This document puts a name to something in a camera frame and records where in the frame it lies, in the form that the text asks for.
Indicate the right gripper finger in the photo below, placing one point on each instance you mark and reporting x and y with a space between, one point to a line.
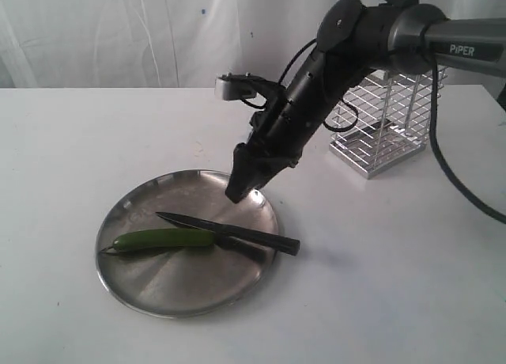
242 176
261 170

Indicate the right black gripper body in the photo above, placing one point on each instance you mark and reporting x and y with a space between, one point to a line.
278 137

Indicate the black knife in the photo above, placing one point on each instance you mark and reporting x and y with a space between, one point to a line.
282 244

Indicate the green chili pepper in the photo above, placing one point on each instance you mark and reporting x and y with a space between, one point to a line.
160 239

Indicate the wire metal utensil holder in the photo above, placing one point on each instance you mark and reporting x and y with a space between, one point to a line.
382 121

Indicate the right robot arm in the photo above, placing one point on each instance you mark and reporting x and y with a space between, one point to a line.
352 41

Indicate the round stainless steel plate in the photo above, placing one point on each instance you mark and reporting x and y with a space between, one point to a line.
185 282

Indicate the white backdrop curtain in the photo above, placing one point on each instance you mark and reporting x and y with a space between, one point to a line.
151 43

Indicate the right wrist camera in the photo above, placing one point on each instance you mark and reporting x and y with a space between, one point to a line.
233 88

